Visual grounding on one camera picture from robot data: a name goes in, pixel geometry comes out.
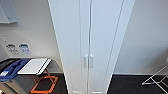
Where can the white flat board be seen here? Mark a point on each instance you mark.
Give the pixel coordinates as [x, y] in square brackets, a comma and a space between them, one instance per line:
[33, 66]

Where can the white wardrobe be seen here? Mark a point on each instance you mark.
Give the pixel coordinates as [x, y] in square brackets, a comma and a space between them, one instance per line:
[127, 13]

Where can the blue plastic object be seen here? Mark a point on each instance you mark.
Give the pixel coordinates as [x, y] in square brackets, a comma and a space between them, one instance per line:
[11, 70]

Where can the white folding rack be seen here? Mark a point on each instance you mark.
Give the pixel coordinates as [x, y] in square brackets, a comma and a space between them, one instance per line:
[156, 78]

